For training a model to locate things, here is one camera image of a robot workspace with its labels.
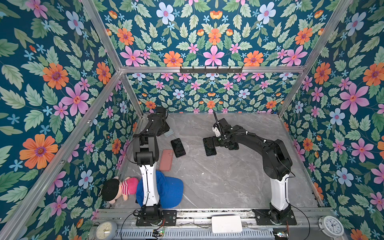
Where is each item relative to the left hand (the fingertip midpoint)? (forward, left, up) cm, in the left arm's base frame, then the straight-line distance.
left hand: (165, 127), depth 103 cm
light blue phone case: (-1, -3, -5) cm, 6 cm away
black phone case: (-22, -29, +7) cm, 37 cm away
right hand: (-15, -32, 0) cm, 36 cm away
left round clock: (-58, +22, -2) cm, 62 cm away
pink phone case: (-21, -1, -8) cm, 23 cm away
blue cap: (-42, -6, -5) cm, 43 cm away
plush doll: (-40, +23, +1) cm, 47 cm away
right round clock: (-63, -83, -3) cm, 104 cm away
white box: (-59, -34, -1) cm, 68 cm away
